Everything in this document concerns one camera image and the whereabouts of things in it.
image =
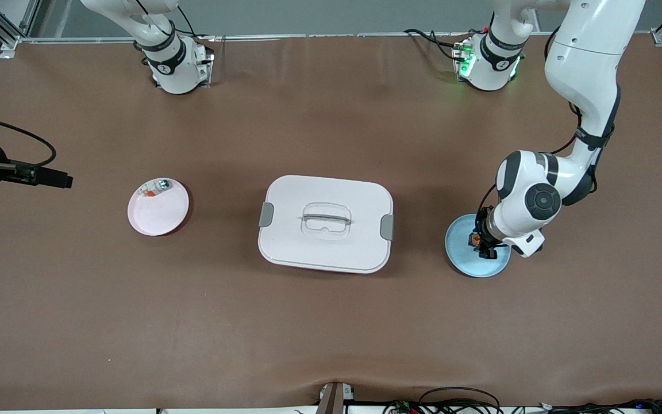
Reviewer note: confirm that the light blue round plate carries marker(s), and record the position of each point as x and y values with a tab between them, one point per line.
463	261

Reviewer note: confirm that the white left camera bracket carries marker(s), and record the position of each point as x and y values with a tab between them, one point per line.
527	244

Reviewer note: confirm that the pink round plate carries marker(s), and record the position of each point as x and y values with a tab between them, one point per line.
158	215

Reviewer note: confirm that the pink box with white lid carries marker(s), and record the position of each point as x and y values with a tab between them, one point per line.
325	247

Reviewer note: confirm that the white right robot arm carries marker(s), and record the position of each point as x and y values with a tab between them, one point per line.
176	63

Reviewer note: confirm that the silver table edge rail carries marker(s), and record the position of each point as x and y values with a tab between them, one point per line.
337	35

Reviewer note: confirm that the small items on pink plate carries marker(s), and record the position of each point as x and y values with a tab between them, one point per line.
156	188

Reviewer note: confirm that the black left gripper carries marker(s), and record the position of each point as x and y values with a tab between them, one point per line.
483	233

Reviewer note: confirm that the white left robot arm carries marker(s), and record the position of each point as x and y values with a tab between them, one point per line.
589	63

